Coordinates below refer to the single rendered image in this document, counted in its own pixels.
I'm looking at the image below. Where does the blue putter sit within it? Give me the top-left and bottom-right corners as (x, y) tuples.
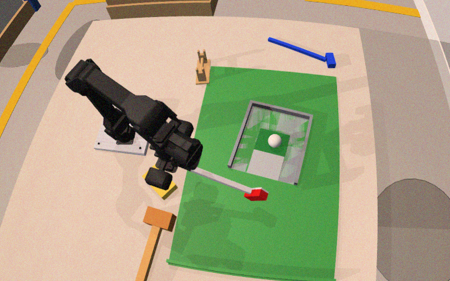
(268, 37), (336, 68)

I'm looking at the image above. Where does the yellow block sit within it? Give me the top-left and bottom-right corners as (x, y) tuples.
(142, 171), (178, 200)

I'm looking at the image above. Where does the green putting mat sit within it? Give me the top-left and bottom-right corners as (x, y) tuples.
(169, 66), (340, 279)

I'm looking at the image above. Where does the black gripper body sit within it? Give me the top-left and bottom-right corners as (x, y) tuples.
(145, 119), (194, 191)

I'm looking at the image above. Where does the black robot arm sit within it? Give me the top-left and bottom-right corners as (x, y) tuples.
(64, 58), (203, 170)

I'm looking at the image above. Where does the grey golf putter with red face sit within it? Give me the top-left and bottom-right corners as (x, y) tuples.
(179, 166), (269, 201)

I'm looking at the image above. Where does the white golf ball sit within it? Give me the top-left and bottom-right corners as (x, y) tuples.
(268, 134), (282, 148)

